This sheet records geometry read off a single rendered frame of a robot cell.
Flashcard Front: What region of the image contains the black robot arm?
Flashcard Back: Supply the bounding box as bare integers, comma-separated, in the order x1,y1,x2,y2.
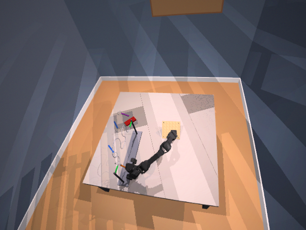
125,130,178,180

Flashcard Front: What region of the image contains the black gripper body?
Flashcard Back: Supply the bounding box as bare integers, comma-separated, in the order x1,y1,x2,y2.
126,157,137,180

